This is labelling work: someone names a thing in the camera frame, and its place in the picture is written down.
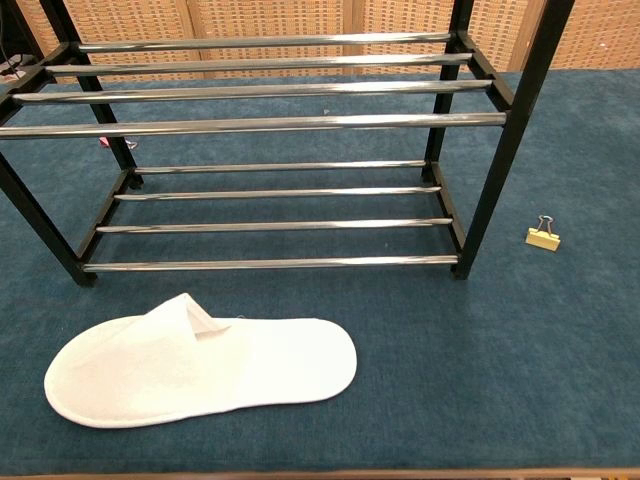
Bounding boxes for yellow binder clip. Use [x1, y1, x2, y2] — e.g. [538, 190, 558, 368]
[524, 214, 562, 254]

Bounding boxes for woven wicker folding screen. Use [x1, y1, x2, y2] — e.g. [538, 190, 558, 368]
[14, 0, 640, 84]

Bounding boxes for white slipper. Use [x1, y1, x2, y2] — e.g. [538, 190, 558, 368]
[43, 292, 359, 430]

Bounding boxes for blue carpet table mat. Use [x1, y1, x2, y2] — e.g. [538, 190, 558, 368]
[0, 69, 640, 474]

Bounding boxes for black shoe rack chrome bars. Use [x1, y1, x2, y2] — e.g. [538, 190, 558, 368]
[0, 0, 576, 287]

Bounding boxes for pink binder clip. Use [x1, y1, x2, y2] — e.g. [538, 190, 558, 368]
[98, 135, 139, 151]

